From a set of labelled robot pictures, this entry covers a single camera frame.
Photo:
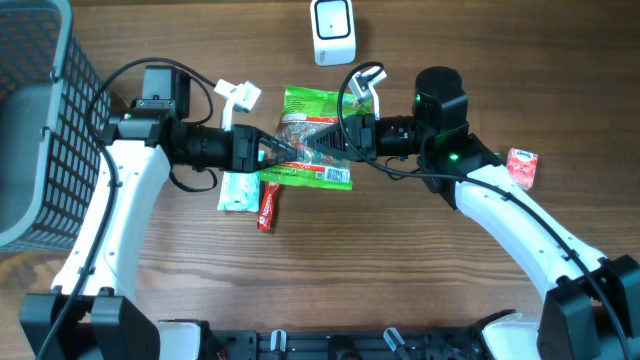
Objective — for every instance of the grey plastic shopping basket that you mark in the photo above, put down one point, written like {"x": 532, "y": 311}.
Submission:
{"x": 49, "y": 163}

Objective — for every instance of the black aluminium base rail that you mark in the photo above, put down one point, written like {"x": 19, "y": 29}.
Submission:
{"x": 430, "y": 344}

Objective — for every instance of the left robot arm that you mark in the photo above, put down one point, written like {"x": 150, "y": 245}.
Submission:
{"x": 182, "y": 118}

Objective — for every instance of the small orange white packet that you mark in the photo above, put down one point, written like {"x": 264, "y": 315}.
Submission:
{"x": 522, "y": 166}

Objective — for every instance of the red snack bar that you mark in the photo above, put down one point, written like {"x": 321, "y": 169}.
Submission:
{"x": 267, "y": 210}

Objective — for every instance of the white barcode scanner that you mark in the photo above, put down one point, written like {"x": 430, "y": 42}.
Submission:
{"x": 333, "y": 32}

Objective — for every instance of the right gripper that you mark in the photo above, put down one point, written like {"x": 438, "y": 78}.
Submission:
{"x": 357, "y": 151}

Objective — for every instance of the light blue white packet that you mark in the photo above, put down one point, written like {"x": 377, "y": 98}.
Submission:
{"x": 240, "y": 192}

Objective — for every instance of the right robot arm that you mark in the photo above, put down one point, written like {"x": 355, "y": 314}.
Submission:
{"x": 590, "y": 301}

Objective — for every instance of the green candy bag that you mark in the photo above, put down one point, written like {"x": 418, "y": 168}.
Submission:
{"x": 306, "y": 112}

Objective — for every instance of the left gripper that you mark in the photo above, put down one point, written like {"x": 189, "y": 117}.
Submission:
{"x": 246, "y": 149}

